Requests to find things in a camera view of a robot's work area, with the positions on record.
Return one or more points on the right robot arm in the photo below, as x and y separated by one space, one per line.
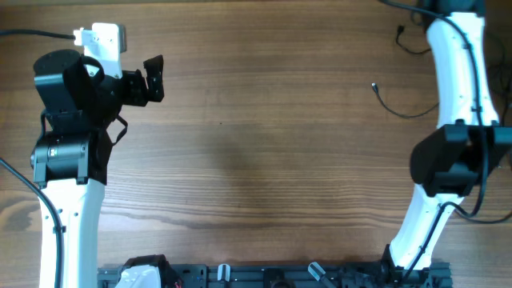
450 167

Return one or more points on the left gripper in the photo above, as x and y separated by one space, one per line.
138 95

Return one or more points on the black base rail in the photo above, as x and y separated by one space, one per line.
357 274

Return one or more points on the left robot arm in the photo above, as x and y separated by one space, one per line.
70 160

